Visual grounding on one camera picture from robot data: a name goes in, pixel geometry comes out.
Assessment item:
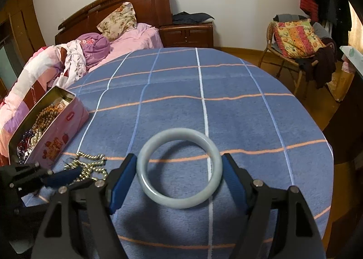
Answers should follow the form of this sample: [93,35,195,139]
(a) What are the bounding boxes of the pink bed sheet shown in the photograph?
[88,23,163,72]

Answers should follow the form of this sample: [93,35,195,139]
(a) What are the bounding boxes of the pink white quilt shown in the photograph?
[0,45,86,160]

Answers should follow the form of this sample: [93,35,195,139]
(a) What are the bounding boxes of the dark brown garment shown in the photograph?
[296,38,338,89]

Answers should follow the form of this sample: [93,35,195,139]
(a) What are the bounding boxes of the brown bead necklace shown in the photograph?
[34,104,67,132]

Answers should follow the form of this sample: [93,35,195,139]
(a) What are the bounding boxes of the black hanging coat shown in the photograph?
[307,0,352,47]

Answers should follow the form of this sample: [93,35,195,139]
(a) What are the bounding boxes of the colourful patterned cushion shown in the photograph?
[272,19,326,59]

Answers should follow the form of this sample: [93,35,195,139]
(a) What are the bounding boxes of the red hanging jacket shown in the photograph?
[300,0,319,20]

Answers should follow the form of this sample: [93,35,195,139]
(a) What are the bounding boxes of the pink tin box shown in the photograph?
[8,86,90,167]

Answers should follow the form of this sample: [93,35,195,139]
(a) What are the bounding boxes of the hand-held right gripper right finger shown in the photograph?
[222,153,326,259]

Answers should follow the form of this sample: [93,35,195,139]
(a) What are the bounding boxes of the floral pillow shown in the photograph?
[96,2,138,41]

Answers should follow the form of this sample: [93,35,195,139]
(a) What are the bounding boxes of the white printed card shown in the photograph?
[51,97,75,108]

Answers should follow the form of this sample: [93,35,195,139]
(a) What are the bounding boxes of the dark wooden cabinet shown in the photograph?
[322,78,363,166]

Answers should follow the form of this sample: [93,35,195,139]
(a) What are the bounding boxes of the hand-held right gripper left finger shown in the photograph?
[31,154,138,259]

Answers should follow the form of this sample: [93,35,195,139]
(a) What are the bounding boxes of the wooden nightstand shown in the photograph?
[158,23,214,49]

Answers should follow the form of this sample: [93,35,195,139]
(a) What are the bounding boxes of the dark folded clothes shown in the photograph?
[172,12,215,25]

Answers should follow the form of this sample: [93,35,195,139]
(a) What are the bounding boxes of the blue plaid blanket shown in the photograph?
[21,47,334,259]

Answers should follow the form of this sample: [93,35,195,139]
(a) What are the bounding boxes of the wooden bed headboard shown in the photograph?
[55,0,173,45]

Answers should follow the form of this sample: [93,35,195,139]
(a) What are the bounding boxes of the gold chain necklace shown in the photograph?
[64,151,109,183]

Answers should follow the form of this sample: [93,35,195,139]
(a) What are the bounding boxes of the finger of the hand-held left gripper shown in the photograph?
[17,163,83,195]

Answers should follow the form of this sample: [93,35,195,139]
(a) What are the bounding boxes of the grey clothes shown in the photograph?
[273,14,329,38]

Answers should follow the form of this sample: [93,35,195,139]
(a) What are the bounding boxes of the pale green patterned box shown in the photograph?
[339,46,363,78]

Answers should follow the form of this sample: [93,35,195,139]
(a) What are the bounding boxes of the purple bead bracelet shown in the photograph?
[17,131,33,161]

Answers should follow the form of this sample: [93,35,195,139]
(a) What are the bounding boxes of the white patterned cloth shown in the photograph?
[54,41,87,88]

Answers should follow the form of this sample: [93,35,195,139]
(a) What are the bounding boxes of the pale jade bangle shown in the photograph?
[136,128,223,209]

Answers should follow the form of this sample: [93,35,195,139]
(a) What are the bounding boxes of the wooden wardrobe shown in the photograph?
[0,0,46,98]

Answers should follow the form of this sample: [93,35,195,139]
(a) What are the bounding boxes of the wicker chair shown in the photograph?
[259,19,335,98]

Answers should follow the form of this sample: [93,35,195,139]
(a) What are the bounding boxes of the yellow bag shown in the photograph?
[326,62,355,103]

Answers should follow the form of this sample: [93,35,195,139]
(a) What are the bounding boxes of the purple cloth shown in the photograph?
[77,32,111,68]

